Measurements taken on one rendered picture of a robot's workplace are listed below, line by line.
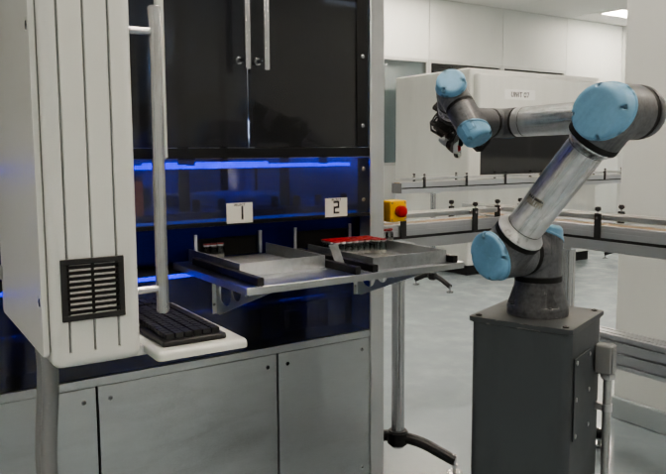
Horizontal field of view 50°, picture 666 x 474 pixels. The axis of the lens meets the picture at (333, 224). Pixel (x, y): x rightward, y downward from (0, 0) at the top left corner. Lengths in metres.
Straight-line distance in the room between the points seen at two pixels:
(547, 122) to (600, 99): 0.28
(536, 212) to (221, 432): 1.15
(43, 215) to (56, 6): 0.37
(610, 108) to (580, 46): 9.17
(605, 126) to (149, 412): 1.40
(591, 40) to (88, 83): 9.81
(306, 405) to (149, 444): 0.52
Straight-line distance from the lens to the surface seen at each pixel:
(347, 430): 2.48
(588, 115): 1.54
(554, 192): 1.62
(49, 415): 1.79
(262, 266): 1.87
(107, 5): 1.43
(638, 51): 3.36
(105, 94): 1.41
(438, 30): 8.81
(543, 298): 1.82
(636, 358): 2.71
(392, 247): 2.27
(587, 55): 10.79
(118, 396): 2.09
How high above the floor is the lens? 1.20
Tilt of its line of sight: 6 degrees down
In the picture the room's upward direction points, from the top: straight up
